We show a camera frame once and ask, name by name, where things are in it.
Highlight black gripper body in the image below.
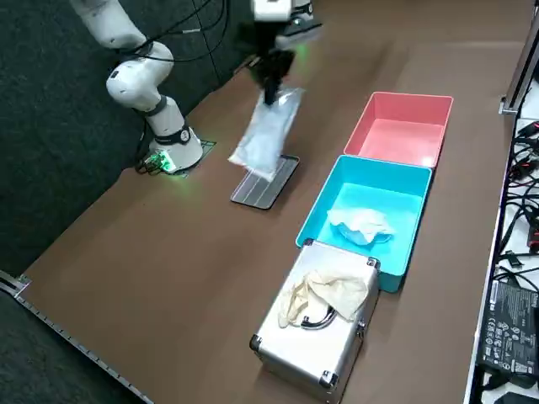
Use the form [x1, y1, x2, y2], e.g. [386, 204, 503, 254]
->
[237, 19, 295, 72]

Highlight new face mask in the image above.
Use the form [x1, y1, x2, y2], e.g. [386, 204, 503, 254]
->
[227, 87, 305, 183]

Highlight used face mask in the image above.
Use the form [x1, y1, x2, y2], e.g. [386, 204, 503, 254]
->
[327, 206, 398, 246]

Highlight pink plastic box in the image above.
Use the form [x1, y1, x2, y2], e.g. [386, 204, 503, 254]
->
[343, 91, 455, 170]

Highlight blue plastic box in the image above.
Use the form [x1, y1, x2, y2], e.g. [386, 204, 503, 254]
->
[295, 154, 434, 295]

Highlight ribbed metal tray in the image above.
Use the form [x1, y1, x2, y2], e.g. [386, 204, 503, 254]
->
[230, 154, 301, 210]

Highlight cream rubber gloves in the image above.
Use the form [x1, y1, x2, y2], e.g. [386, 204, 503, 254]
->
[278, 268, 368, 330]

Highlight black labelled power adapter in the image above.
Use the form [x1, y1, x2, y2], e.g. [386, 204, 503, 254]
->
[478, 279, 539, 378]

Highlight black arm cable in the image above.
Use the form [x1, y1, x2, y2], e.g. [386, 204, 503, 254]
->
[168, 0, 232, 85]

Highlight black cable with white tag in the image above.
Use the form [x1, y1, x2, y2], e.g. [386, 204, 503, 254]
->
[138, 0, 220, 47]

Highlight silver metal post bracket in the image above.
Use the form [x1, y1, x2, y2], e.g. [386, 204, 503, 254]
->
[500, 0, 539, 115]

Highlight aluminium edge rail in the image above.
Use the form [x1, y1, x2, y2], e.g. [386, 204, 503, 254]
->
[0, 268, 155, 404]

